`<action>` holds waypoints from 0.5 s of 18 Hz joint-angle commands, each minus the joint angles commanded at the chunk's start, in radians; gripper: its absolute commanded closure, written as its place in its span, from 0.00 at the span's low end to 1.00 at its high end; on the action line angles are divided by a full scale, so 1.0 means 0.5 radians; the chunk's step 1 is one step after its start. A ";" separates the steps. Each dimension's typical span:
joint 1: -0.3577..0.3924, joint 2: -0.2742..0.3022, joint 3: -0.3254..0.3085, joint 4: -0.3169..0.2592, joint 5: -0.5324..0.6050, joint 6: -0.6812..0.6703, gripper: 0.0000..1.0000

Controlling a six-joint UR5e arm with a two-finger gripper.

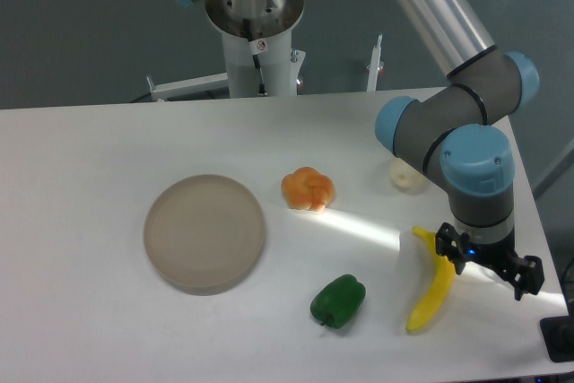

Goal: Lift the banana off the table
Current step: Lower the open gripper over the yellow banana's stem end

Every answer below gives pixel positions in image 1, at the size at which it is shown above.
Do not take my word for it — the black device at table edge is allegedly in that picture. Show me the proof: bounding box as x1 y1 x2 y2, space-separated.
540 316 573 363

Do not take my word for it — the green bell pepper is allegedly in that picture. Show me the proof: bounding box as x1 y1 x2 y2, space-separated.
309 274 366 329

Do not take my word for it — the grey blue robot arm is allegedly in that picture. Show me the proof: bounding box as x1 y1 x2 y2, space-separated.
177 0 544 298

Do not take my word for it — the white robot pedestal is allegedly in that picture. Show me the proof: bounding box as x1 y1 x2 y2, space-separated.
147 0 305 100

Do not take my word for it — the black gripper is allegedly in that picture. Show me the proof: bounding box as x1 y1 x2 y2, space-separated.
435 216 544 301

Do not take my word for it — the white garlic bulb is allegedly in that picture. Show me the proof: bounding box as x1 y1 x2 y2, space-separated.
389 158 426 192

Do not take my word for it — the yellow banana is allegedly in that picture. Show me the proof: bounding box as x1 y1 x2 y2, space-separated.
405 226 456 334

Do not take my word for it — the beige round plate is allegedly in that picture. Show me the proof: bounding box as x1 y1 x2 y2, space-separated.
143 175 266 295

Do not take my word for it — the white bracket post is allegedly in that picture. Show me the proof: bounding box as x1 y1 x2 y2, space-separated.
366 34 385 92

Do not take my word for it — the orange knotted bread roll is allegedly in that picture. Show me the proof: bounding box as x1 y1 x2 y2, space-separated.
281 167 335 212

